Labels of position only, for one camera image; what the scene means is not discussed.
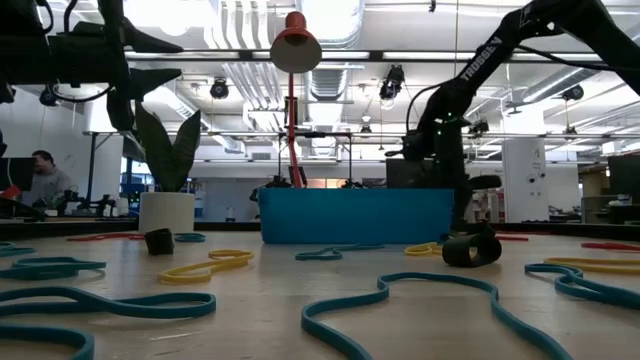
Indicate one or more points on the teal rubber band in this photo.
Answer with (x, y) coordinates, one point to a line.
(192, 240)
(300, 256)
(600, 296)
(50, 272)
(211, 305)
(307, 324)
(22, 251)

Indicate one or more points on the red flat bar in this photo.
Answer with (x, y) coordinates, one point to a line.
(10, 192)

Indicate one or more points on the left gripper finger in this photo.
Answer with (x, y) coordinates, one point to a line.
(147, 80)
(142, 44)

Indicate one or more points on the person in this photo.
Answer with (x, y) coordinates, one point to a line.
(47, 182)

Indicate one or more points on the black background robot arm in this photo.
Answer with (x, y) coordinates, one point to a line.
(102, 204)

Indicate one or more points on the red desk lamp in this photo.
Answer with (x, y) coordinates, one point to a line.
(295, 50)

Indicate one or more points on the black monitor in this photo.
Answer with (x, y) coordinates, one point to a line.
(397, 172)
(625, 175)
(17, 172)

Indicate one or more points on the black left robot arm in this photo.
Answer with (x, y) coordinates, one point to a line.
(20, 60)

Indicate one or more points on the teal plastic bin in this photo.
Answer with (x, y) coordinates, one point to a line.
(350, 215)

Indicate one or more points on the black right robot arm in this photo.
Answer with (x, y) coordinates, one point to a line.
(480, 62)

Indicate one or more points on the red rubber band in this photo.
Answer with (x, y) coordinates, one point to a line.
(610, 246)
(100, 236)
(512, 238)

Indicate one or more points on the yellow rubber band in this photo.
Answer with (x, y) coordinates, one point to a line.
(222, 263)
(417, 250)
(600, 268)

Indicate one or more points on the black ceiling spotlight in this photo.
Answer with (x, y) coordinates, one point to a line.
(392, 82)
(48, 96)
(572, 92)
(219, 89)

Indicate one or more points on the green plant white pot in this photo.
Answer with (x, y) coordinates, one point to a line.
(166, 212)

